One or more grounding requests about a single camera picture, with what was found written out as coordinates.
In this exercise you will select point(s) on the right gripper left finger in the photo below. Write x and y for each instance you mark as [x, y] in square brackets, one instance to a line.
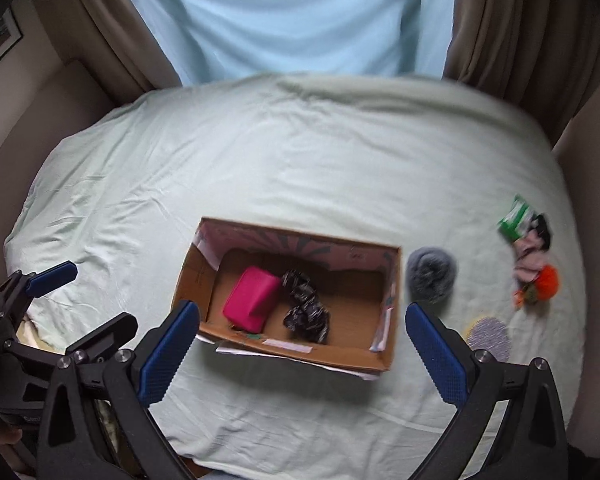
[131, 381]

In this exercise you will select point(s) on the brown curtain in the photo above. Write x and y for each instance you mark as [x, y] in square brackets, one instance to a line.
[542, 56]
[112, 41]

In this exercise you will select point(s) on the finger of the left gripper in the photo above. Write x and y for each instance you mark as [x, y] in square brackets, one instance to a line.
[50, 278]
[103, 342]

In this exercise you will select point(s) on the right brown curtain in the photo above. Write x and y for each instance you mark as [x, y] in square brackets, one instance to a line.
[542, 56]

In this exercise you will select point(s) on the pink fabric garment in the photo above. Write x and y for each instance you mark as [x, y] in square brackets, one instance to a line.
[531, 257]

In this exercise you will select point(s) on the round glitter coin purse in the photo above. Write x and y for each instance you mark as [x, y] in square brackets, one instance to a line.
[490, 334]

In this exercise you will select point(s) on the green wet wipes packet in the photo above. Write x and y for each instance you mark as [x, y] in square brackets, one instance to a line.
[516, 223]

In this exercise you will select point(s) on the cardboard box with patterned flaps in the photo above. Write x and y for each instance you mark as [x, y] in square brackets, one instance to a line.
[358, 283]

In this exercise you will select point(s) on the pink zip pouch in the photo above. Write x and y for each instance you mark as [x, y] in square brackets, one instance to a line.
[252, 299]

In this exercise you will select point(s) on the light blue hanging cloth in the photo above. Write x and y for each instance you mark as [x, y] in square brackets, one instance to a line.
[213, 40]

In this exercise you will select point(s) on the left brown curtain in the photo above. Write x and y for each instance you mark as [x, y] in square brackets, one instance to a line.
[112, 41]

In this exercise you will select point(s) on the grey-blue fluffy pom-pom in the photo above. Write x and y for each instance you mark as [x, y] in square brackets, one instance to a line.
[430, 274]

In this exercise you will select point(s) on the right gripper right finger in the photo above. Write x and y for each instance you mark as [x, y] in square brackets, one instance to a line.
[531, 440]

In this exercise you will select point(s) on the orange fluffy pom-pom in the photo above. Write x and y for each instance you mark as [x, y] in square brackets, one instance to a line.
[535, 286]

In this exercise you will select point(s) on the framed wall picture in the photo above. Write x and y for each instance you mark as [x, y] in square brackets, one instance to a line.
[10, 32]

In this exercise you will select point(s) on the beige upholstered headboard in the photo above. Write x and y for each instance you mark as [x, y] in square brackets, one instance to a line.
[69, 102]

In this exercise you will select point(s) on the black white patterned scrunchie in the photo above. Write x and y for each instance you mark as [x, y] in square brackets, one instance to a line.
[307, 318]

